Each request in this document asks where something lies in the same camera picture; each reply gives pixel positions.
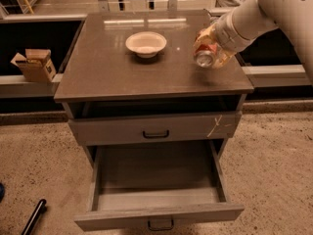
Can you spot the closed grey top drawer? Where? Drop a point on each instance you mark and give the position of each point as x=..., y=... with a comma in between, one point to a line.
x=158, y=128

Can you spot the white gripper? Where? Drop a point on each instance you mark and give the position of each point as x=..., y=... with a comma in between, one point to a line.
x=227, y=33

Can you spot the white paper bowl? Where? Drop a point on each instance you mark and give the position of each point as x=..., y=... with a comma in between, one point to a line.
x=146, y=44

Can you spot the open grey middle drawer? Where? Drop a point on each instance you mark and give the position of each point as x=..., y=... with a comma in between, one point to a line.
x=158, y=186

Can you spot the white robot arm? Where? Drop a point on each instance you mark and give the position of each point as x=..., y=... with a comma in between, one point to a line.
x=237, y=29

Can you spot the open cardboard box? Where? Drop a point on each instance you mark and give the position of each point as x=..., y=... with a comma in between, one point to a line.
x=36, y=65

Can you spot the grey drawer cabinet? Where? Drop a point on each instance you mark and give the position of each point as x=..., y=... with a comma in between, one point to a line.
x=104, y=79

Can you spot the black cylindrical pole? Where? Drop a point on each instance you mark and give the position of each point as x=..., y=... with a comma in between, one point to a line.
x=38, y=211

